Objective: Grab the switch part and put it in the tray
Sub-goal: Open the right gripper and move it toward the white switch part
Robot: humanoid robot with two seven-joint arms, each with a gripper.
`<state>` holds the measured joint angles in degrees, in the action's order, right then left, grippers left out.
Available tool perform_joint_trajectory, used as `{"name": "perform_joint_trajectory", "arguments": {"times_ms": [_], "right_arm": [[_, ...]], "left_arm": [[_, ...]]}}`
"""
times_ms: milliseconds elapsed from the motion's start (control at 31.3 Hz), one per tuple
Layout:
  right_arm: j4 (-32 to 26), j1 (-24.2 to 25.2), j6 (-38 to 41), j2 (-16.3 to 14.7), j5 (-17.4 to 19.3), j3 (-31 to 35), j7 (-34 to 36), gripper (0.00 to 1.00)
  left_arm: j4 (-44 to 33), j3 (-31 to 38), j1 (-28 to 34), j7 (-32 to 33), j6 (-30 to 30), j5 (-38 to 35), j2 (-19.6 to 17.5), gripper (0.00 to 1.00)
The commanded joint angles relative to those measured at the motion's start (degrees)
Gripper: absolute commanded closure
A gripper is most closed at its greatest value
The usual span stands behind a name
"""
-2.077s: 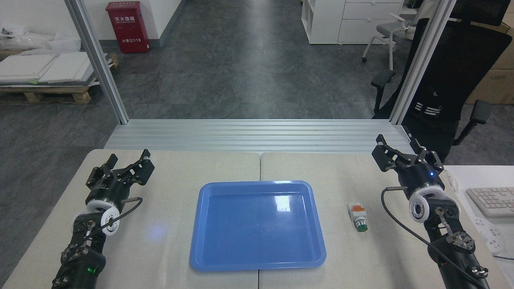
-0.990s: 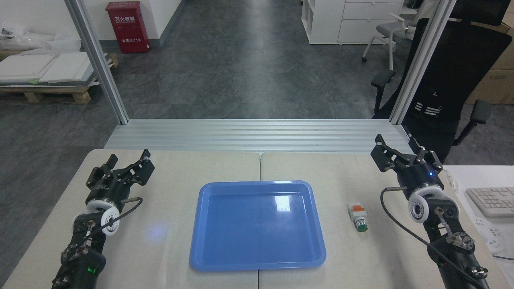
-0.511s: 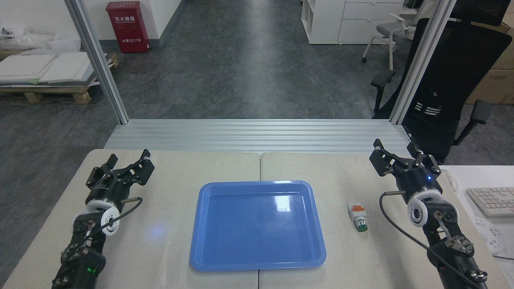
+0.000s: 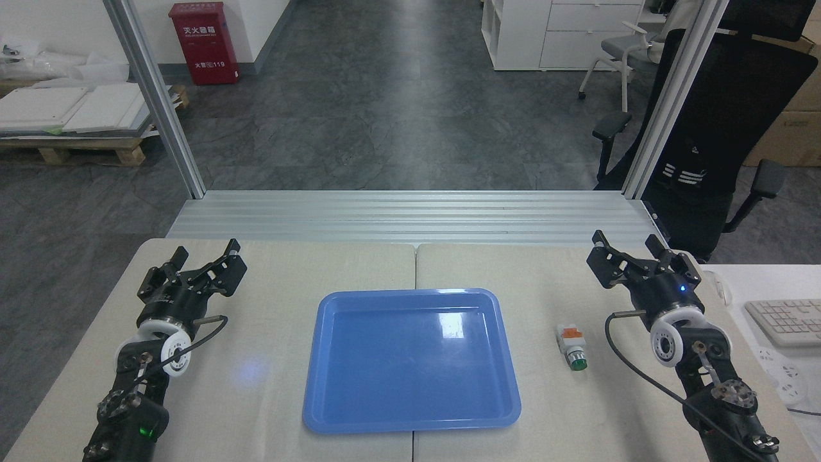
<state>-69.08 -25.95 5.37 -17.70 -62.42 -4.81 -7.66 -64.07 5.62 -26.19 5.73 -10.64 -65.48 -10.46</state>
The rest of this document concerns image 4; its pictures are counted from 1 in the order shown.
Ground black mesh office chair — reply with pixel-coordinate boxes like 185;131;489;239
591;0;819;264

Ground white foam boards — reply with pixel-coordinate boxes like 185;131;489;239
0;82;174;137

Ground white keyboard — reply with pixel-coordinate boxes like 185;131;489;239
744;298;821;348

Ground brown cardboard box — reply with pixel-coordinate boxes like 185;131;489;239
744;19;821;167

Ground silver aluminium rail platform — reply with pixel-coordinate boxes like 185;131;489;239
165;190;671;248

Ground green push button switch part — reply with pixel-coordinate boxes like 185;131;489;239
555;324;589;372

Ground grey white office chair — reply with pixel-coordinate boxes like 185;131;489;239
577;19;668;113

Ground silver aluminium post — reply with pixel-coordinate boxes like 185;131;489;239
103;0;207;200
621;0;730;200

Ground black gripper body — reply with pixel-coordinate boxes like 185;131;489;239
137;280;208;329
631;269;704;325

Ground white storage cabinet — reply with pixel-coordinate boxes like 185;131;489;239
481;0;645;71

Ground clear plastic wrapping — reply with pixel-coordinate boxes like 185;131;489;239
0;42;130;84

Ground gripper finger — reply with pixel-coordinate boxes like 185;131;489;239
645;234;701;284
178;239;248;297
137;246;189;301
587;230;650;291

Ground white power strip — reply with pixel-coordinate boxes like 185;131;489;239
757;346;810;405

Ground blue plastic tray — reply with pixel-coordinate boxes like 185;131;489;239
302;288;521;434

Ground white computer mouse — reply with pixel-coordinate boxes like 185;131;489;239
702;269;732;306

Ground red fire extinguisher box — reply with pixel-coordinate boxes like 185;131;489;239
169;1;240;86

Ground wooden pallet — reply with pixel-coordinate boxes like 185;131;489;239
0;83;190;166

